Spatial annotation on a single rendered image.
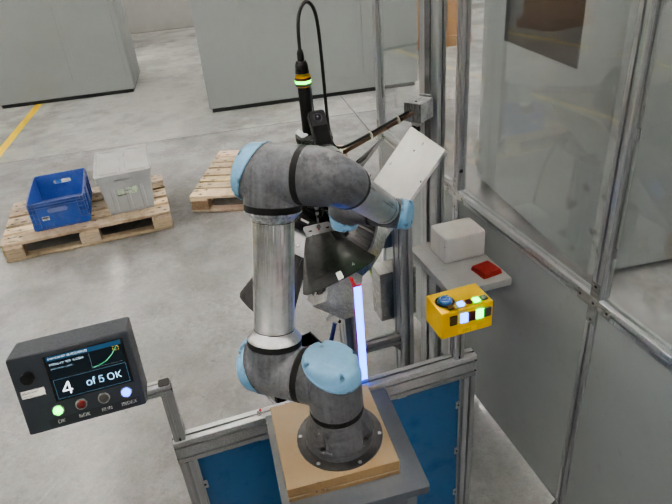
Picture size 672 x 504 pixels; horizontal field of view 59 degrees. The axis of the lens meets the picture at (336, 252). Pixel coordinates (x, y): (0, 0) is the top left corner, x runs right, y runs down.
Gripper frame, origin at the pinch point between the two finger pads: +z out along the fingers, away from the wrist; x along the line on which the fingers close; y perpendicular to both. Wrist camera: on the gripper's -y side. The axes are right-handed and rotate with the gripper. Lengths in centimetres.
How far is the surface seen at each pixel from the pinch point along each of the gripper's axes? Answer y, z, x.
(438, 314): 44, -42, 21
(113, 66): 114, 718, -86
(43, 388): 33, -45, -77
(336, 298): 51, -14, 0
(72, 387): 34, -45, -72
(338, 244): 31.9, -14.1, 2.4
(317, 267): 34.1, -20.1, -6.1
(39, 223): 130, 275, -141
